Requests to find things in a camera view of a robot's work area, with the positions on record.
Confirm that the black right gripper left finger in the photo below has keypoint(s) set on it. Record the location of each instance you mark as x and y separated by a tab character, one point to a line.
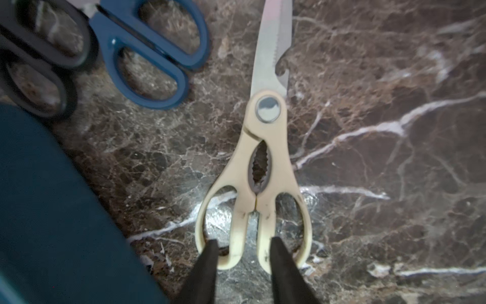
200	285

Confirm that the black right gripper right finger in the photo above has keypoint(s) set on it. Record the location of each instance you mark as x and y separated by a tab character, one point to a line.
288	285

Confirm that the large black handled scissors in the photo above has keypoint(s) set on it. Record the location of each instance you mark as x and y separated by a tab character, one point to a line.
20	43

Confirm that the blue handled scissors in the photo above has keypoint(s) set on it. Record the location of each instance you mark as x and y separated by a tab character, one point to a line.
117	26

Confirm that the cream kitchen scissors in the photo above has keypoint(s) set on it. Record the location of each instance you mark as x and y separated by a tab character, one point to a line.
260	168

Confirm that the teal plastic storage box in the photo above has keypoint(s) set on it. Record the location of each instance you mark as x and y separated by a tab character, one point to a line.
58	244

